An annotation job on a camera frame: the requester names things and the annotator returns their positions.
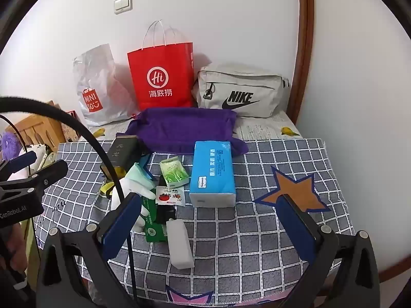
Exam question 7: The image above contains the white sponge block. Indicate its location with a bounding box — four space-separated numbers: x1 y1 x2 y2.
165 219 195 269

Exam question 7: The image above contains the white light switch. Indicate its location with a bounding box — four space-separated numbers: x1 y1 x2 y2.
113 0 133 15

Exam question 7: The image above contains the small green tissue pack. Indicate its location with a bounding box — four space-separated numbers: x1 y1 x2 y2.
160 156 189 189

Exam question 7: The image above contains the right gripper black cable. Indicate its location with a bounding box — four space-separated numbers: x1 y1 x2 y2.
0 95 137 308

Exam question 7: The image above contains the blue tissue pack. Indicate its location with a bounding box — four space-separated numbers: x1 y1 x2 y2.
188 140 237 207

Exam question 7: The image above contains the purple towel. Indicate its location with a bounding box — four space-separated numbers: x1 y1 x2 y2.
115 107 249 156

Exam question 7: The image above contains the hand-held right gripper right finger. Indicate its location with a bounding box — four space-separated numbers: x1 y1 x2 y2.
277 193 381 308

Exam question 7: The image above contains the light wooden furniture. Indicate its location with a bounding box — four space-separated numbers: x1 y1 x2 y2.
13 100 66 155

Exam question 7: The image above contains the person's left hand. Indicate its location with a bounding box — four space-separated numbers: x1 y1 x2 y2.
3 225 29 275

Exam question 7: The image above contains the grey waist bag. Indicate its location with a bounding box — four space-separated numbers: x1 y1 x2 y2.
192 64 291 118

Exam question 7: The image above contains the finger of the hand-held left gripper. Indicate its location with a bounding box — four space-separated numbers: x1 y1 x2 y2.
0 152 37 182
22 160 69 196

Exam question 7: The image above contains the white plastic shopping bag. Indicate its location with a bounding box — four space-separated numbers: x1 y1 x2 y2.
72 43 142 127

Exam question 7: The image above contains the grey checked blanket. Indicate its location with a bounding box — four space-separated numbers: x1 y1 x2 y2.
34 139 355 299

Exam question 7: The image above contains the purple fluffy item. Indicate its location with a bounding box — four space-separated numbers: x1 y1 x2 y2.
0 131 21 164

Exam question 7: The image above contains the white glove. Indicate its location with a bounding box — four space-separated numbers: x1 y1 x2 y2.
111 173 158 233

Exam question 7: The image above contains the green wet wipe packet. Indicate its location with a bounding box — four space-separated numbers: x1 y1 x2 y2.
141 197 169 243

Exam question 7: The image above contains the red paper bag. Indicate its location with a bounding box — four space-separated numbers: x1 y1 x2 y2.
127 20 194 111

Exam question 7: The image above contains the dark green tin box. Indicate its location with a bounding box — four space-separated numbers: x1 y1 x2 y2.
99 136 140 180

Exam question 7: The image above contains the white sachet with red print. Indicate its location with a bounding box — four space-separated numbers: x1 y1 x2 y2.
155 185 186 205

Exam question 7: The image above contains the brown wooden door frame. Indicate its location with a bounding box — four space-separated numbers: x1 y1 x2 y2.
287 0 315 126

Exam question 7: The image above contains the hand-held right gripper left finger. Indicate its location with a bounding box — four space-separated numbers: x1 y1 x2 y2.
35 192 143 308

